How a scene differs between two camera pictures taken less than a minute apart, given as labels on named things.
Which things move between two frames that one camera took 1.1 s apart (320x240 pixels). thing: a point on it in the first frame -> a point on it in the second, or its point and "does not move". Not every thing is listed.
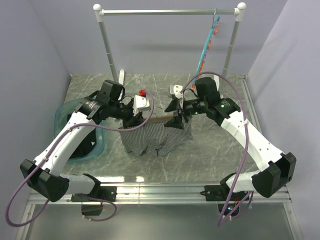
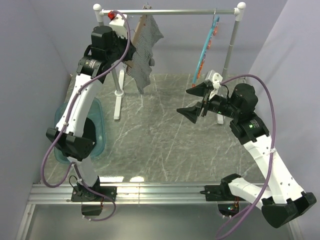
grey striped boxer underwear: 155,138 -> 140,73
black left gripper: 132,120 -> 130,52
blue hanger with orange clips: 216,19 does not move
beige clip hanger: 151,119 -> 139,28
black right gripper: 176,122 -> 203,89
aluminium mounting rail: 167,193 does not move
